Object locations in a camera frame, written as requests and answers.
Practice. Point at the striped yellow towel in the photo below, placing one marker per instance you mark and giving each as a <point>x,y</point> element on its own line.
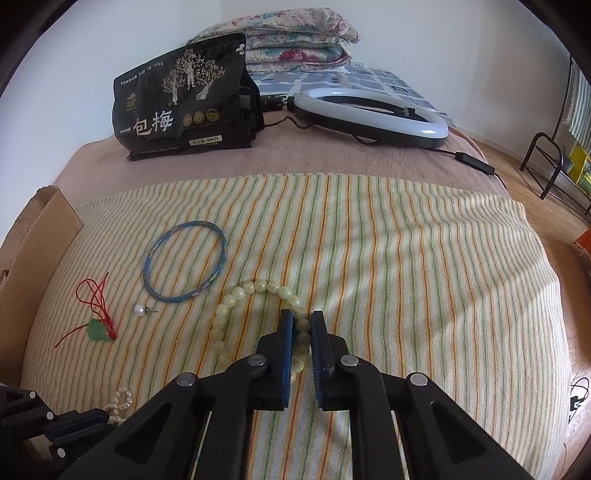
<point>392,277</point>

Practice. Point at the black metal rack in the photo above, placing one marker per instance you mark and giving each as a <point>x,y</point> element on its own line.
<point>542,138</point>

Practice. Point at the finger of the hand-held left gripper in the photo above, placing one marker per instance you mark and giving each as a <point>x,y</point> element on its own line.
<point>83,417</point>
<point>76,432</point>

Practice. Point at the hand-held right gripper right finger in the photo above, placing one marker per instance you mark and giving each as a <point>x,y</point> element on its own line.
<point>316,350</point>

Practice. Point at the black phone clamp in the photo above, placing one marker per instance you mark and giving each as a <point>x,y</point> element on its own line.
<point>408,113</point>

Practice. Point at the folded floral quilt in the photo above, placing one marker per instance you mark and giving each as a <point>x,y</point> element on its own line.
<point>295,46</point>

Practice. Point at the blue bangle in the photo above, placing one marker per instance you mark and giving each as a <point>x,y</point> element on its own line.
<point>184,224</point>

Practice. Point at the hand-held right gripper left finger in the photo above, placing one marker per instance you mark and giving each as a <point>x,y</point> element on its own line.
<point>286,341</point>

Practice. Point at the cardboard box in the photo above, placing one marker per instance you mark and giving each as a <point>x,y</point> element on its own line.
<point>32,240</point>

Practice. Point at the black snack bag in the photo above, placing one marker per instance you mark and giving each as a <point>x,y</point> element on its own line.
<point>184,92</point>

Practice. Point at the blue patterned bed sheet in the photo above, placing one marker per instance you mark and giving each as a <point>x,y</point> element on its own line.
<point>369,78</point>

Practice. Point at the pearl stud earring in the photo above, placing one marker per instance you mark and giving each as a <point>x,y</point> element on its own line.
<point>138,310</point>

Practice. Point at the green striped cloth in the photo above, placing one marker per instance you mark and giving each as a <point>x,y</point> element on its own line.
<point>579,101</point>

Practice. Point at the pink blanket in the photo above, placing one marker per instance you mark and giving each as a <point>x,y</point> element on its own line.
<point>323,157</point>

